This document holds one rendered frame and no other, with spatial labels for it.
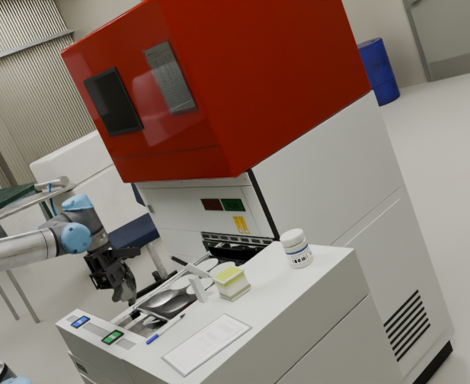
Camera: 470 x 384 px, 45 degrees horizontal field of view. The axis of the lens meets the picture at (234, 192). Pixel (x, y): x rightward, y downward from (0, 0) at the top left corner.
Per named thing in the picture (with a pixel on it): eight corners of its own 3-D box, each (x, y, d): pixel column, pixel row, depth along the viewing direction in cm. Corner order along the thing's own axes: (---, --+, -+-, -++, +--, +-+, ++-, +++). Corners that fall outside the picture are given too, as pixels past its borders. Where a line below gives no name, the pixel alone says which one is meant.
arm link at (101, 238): (91, 227, 164) (110, 224, 159) (98, 241, 166) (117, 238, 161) (73, 241, 158) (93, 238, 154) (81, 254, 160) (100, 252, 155)
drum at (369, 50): (407, 91, 726) (388, 32, 705) (390, 105, 694) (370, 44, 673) (372, 98, 762) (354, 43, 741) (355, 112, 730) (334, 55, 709)
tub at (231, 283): (240, 283, 169) (231, 264, 167) (253, 289, 162) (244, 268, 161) (219, 297, 166) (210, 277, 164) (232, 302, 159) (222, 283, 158)
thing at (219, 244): (213, 258, 228) (204, 238, 225) (286, 270, 192) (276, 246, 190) (210, 260, 227) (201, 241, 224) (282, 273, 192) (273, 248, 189)
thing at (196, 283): (212, 291, 172) (194, 253, 168) (219, 292, 169) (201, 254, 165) (196, 302, 169) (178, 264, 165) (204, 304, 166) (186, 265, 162)
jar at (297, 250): (302, 255, 170) (290, 227, 167) (318, 257, 164) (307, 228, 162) (286, 267, 166) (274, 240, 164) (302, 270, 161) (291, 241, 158)
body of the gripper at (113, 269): (97, 292, 162) (78, 256, 159) (116, 275, 169) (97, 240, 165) (115, 290, 158) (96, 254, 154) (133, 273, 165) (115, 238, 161)
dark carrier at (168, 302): (209, 256, 219) (209, 254, 219) (266, 264, 191) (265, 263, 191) (138, 307, 201) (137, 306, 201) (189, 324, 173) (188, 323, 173)
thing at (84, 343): (94, 339, 209) (77, 308, 205) (169, 378, 165) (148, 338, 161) (72, 355, 204) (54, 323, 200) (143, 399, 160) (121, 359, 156)
